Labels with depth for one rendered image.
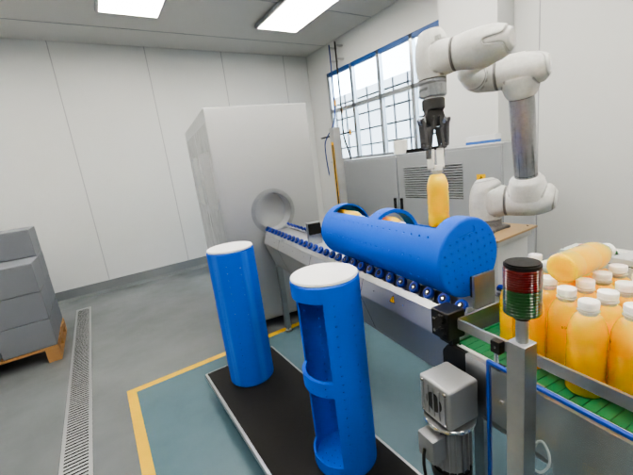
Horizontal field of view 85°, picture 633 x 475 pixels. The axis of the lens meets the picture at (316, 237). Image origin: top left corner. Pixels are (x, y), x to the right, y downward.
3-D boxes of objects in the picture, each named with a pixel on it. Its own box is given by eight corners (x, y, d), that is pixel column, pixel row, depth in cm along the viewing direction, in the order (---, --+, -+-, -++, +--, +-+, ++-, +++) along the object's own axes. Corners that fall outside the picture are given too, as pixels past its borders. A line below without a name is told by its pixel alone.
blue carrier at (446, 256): (368, 241, 206) (357, 196, 198) (501, 278, 128) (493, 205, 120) (328, 259, 195) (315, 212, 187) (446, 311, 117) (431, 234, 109)
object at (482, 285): (489, 302, 121) (488, 268, 118) (495, 303, 119) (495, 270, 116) (468, 309, 117) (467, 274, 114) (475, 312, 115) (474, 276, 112)
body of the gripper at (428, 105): (434, 100, 122) (435, 127, 124) (415, 101, 119) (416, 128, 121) (450, 95, 115) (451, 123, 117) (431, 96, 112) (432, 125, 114)
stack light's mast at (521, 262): (516, 330, 70) (517, 254, 66) (548, 342, 64) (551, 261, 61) (495, 339, 67) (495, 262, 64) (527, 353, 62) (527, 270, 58)
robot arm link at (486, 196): (474, 216, 198) (473, 177, 193) (510, 215, 186) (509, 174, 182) (465, 221, 186) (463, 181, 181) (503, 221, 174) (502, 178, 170)
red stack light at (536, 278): (517, 278, 67) (517, 259, 66) (551, 286, 62) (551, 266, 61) (495, 286, 65) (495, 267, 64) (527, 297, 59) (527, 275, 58)
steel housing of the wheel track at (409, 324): (297, 258, 320) (291, 222, 313) (518, 374, 127) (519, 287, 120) (267, 266, 309) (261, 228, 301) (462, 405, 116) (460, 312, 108)
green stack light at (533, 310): (516, 302, 68) (517, 278, 67) (550, 313, 63) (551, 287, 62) (495, 311, 66) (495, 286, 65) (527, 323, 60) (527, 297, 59)
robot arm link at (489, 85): (459, 65, 152) (493, 56, 143) (471, 70, 165) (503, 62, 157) (461, 96, 154) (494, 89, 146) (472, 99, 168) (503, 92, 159)
